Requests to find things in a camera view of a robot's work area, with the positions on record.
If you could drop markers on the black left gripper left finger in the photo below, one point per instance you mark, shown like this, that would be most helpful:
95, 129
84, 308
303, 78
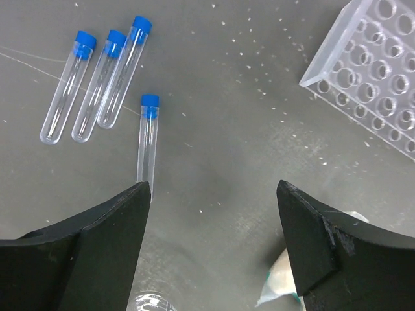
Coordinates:
85, 262

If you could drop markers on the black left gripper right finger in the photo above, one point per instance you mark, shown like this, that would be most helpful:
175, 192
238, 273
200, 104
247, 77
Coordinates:
340, 262

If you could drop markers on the clear acrylic test tube rack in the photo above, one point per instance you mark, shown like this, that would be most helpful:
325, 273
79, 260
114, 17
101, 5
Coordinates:
365, 69

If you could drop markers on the clear bag of cotton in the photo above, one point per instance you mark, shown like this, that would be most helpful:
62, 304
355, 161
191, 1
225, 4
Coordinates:
279, 282

